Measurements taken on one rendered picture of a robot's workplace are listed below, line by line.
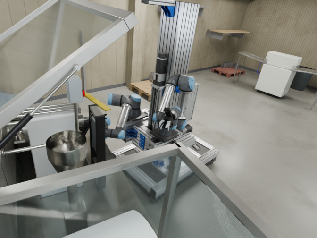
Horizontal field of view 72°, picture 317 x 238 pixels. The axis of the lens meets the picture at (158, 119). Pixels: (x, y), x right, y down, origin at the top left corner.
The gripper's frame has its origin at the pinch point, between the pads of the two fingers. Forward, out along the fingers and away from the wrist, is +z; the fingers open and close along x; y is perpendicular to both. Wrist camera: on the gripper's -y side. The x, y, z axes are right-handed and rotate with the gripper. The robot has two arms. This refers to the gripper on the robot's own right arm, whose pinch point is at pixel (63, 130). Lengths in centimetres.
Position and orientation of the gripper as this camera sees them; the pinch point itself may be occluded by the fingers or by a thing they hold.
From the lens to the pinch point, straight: 176.9
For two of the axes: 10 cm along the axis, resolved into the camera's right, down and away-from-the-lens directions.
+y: 1.1, -8.7, -4.8
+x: 5.0, 4.7, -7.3
